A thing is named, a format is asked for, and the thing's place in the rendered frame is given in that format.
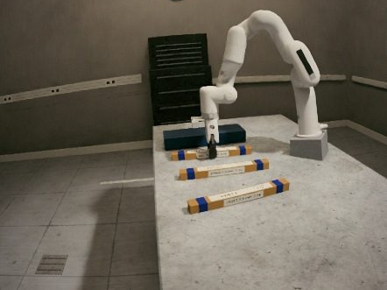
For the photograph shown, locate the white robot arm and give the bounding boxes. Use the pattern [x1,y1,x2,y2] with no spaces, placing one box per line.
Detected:
[191,11,327,138]

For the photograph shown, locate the dark blue rectangular slab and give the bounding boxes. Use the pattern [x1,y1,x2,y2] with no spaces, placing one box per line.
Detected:
[163,124,246,151]

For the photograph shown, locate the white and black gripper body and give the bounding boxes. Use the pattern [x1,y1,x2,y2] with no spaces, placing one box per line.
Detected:
[204,118,219,143]

